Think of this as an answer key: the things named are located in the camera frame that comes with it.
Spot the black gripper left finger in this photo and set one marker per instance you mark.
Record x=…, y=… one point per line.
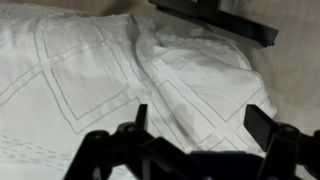
x=146, y=157

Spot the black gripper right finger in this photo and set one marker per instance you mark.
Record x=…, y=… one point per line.
x=285, y=146

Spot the white duvet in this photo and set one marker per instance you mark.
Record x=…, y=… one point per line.
x=65, y=73

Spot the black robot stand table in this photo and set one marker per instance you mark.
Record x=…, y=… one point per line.
x=208, y=11

